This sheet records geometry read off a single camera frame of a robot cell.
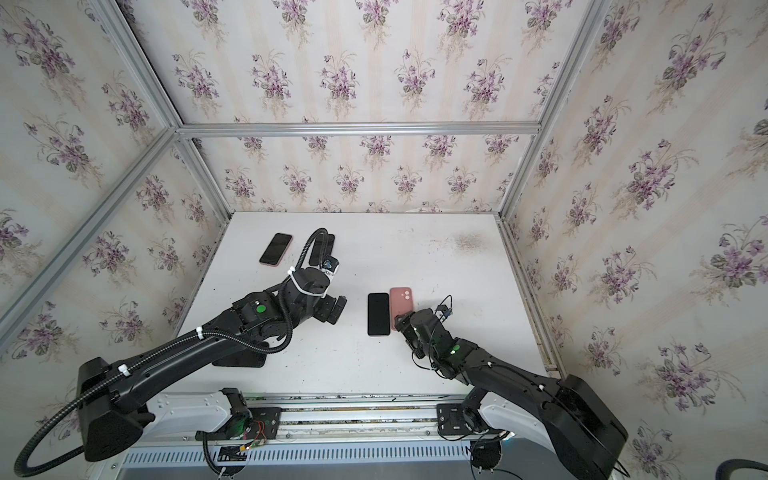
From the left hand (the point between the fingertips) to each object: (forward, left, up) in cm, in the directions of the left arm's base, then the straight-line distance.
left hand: (330, 287), depth 76 cm
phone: (+1, -12, -19) cm, 22 cm away
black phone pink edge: (+28, +26, -20) cm, 43 cm away
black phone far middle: (+31, +7, -21) cm, 38 cm away
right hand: (-5, -17, -14) cm, 22 cm away
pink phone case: (+7, -20, -21) cm, 30 cm away
